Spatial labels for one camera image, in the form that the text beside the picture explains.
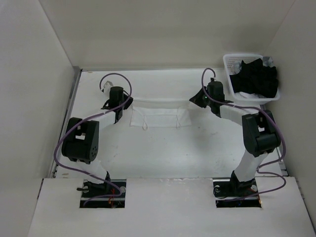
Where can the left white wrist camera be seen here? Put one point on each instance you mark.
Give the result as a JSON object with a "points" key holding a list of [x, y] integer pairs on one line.
{"points": [[107, 87]]}

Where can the white plastic basket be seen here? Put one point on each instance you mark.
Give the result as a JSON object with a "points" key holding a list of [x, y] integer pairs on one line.
{"points": [[232, 64]]}

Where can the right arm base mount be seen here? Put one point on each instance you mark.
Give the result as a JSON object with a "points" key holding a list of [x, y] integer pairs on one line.
{"points": [[231, 193]]}

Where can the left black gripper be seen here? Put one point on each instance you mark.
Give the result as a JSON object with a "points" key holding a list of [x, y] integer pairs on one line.
{"points": [[128, 102]]}

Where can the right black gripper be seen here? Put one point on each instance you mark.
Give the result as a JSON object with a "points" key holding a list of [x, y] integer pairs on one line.
{"points": [[196, 99]]}

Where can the white garment in basket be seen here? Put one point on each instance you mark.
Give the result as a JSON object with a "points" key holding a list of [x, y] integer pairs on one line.
{"points": [[252, 96]]}

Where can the white tank top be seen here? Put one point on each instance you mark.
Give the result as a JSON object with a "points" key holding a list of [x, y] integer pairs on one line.
{"points": [[160, 113]]}

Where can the black tank top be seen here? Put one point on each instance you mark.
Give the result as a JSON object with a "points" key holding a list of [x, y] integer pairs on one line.
{"points": [[255, 77]]}

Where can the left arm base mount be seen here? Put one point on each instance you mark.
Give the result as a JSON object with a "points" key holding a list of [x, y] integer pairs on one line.
{"points": [[102, 195]]}

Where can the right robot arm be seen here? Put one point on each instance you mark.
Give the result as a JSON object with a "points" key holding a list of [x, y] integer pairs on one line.
{"points": [[260, 138]]}

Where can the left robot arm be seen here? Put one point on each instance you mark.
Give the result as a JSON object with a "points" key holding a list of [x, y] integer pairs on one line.
{"points": [[82, 144]]}

